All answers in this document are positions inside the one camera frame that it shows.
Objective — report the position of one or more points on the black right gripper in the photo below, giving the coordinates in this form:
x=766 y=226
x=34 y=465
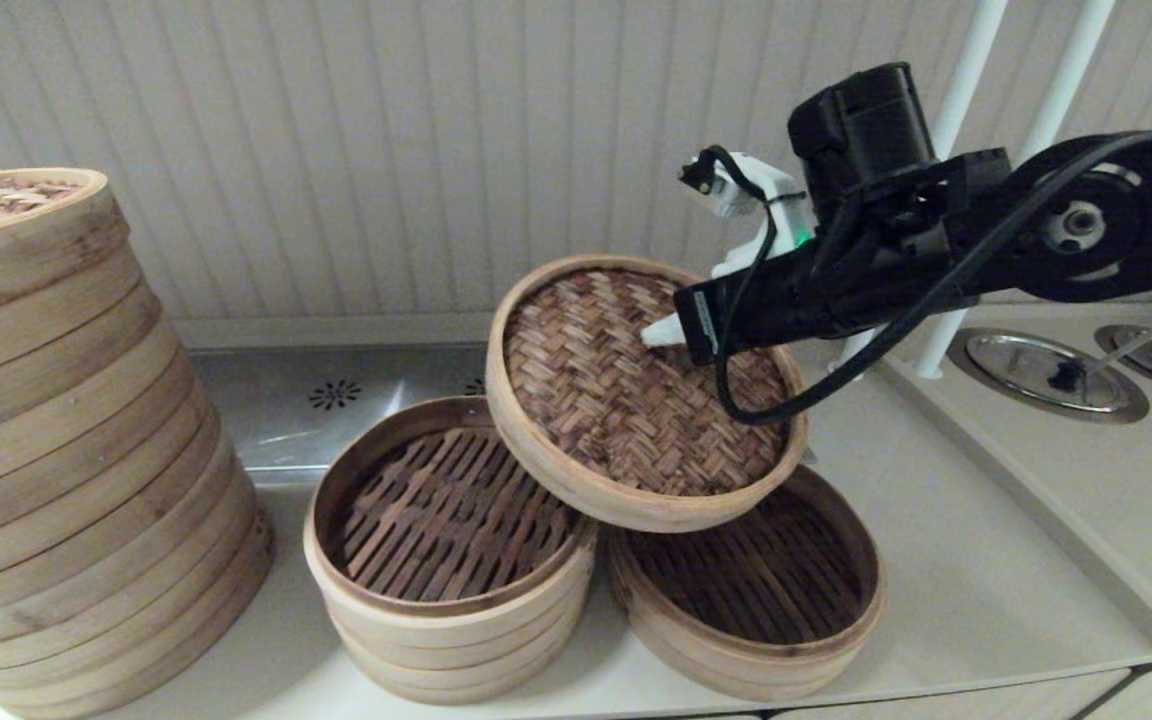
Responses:
x=866 y=130

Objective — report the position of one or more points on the woven bamboo steamer lid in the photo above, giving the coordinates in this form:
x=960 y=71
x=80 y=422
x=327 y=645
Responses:
x=616 y=400

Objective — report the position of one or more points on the low bamboo steamer basket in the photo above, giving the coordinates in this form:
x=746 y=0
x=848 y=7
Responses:
x=756 y=580

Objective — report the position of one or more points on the tall bamboo steamer stack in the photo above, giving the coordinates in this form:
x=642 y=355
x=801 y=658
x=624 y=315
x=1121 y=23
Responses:
x=86 y=500

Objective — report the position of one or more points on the stainless steel vented panel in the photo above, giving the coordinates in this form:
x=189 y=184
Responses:
x=256 y=380

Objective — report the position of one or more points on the white metal pole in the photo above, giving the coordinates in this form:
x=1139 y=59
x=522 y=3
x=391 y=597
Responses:
x=1076 y=60
x=976 y=40

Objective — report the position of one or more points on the white counter cabinet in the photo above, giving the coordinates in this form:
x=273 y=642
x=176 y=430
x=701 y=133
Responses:
x=1036 y=702

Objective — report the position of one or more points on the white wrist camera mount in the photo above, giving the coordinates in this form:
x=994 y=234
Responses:
x=756 y=185

